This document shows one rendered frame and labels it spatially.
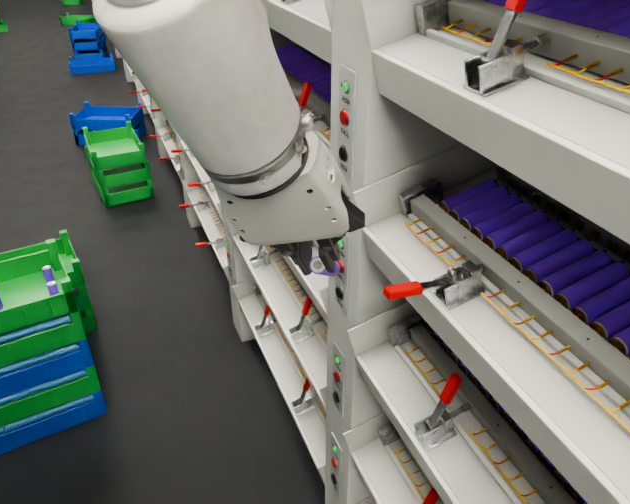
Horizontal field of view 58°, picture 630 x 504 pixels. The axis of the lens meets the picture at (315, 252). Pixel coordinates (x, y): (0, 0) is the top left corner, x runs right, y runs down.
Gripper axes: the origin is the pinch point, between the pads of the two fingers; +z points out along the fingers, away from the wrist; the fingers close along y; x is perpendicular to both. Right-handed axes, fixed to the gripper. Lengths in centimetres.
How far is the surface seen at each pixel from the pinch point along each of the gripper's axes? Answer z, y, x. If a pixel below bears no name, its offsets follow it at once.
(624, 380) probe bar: -3.1, -24.4, 15.2
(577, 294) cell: 0.8, -23.2, 6.6
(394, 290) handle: -1.7, -8.0, 5.9
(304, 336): 50, 17, -11
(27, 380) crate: 52, 80, -7
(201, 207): 97, 71, -80
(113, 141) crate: 111, 128, -133
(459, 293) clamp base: 2.3, -13.5, 4.8
